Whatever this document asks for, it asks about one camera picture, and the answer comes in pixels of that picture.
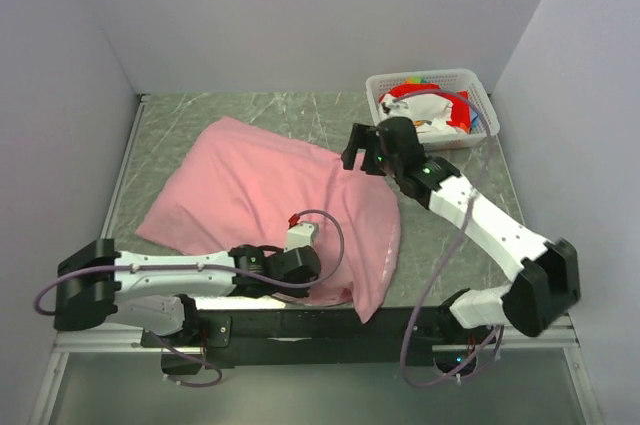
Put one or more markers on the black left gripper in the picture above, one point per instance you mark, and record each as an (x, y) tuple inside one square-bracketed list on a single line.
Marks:
[(296, 293)]

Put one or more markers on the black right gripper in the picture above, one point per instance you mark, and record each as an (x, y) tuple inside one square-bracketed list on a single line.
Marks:
[(364, 139)]

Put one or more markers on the pink pillowcase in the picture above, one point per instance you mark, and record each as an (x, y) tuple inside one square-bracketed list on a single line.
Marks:
[(239, 184)]

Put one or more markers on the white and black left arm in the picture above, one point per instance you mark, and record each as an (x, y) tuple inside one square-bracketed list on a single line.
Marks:
[(101, 284)]

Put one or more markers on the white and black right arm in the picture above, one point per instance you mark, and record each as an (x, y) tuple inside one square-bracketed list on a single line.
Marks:
[(543, 276)]

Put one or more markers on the white and red printed cloth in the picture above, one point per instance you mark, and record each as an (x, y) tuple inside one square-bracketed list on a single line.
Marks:
[(435, 114)]

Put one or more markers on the white plastic mesh basket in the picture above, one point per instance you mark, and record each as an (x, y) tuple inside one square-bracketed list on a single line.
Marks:
[(451, 80)]

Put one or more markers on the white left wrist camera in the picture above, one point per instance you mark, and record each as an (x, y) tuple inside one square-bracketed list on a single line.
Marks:
[(300, 233)]

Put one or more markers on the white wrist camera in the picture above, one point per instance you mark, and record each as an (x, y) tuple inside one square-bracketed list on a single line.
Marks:
[(390, 107), (300, 233)]

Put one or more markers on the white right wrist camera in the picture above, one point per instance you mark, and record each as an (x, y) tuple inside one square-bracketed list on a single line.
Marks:
[(390, 107)]

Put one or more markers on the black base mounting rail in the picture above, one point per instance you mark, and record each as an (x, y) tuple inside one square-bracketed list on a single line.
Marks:
[(268, 337)]

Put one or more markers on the aluminium extrusion rail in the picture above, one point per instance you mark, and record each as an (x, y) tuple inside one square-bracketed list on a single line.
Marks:
[(561, 334)]

